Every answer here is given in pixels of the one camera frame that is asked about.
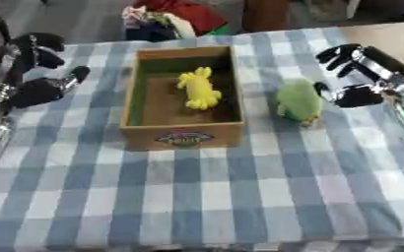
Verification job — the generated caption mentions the brown wooden furniture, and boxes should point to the brown wooden furniture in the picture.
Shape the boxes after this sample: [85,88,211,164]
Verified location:
[239,0,292,33]

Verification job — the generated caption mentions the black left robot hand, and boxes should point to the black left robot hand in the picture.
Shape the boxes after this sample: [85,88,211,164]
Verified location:
[0,31,92,109]

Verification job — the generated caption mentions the pile of colourful bags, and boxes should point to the pile of colourful bags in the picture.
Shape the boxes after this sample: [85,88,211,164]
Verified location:
[119,0,234,43]

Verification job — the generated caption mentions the green soft toy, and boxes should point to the green soft toy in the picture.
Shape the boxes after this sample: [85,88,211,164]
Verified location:
[274,78,325,127]

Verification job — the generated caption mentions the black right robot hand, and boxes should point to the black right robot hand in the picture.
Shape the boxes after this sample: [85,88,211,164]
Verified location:
[312,43,404,109]

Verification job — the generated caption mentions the yellow soft toy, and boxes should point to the yellow soft toy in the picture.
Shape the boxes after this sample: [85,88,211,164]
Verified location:
[174,66,225,111]

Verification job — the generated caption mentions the tan cardboard box green inside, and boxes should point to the tan cardboard box green inside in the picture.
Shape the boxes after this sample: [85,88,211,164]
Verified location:
[117,44,247,152]

